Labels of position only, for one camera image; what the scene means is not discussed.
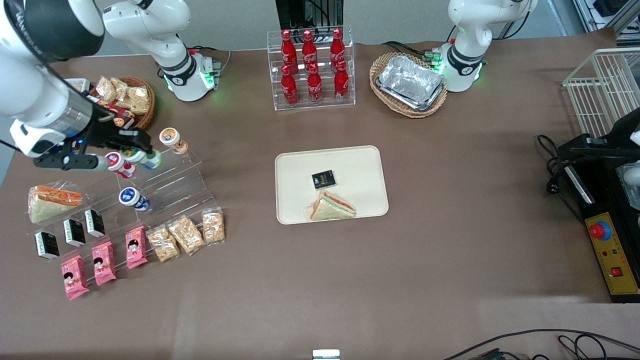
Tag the black equipment cabinet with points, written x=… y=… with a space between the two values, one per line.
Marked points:
x=300 y=12

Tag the beige plastic tray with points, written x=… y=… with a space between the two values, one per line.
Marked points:
x=360 y=175

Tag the clear bag of nuts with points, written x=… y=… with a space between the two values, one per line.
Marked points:
x=163 y=243
x=213 y=226
x=186 y=235

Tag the blue gum bottle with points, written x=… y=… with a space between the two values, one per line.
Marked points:
x=131 y=197

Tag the clear acrylic bottle rack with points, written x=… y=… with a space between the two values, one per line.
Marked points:
x=325 y=106

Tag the red cookie box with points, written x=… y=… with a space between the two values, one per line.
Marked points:
x=122 y=116

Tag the pink snack pack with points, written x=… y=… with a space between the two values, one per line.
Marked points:
x=103 y=263
x=136 y=247
x=74 y=277

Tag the black control box, red button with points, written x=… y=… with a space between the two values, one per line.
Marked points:
x=612 y=260

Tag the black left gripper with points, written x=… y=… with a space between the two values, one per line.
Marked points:
x=621 y=136

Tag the green gum bottle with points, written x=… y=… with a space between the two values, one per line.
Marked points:
x=150 y=160

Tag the aluminium frame rack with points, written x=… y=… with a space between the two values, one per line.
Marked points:
x=605 y=12

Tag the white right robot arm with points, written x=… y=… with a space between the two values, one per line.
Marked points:
x=35 y=95

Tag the brown wicker snack basket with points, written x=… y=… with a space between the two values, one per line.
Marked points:
x=145 y=120

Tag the stacked aluminium foil trays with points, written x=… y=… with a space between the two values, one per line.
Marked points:
x=410 y=82

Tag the wrapped triangle sandwich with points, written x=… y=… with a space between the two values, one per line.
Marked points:
x=50 y=205
x=332 y=207

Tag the small black snack box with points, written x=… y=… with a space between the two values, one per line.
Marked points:
x=94 y=223
x=74 y=232
x=47 y=245
x=323 y=179

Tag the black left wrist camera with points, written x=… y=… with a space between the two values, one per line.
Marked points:
x=600 y=153

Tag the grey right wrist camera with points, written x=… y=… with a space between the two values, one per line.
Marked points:
x=65 y=162

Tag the orange gum bottle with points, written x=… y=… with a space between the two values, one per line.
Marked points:
x=171 y=137

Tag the white snack tray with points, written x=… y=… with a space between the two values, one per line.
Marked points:
x=79 y=84

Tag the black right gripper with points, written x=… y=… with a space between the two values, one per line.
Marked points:
x=107 y=131

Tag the light wicker basket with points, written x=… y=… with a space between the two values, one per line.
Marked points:
x=380 y=97

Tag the red gum bottle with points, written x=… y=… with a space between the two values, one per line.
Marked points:
x=119 y=162

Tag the red cola bottle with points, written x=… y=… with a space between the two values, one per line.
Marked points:
x=341 y=82
x=288 y=50
x=337 y=47
x=289 y=90
x=314 y=87
x=309 y=50

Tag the small white device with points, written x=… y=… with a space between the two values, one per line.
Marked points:
x=326 y=354

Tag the clear acrylic stepped stand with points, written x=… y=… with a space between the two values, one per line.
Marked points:
x=185 y=182

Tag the clear bag of crackers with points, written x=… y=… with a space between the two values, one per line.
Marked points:
x=121 y=89
x=136 y=100
x=106 y=89

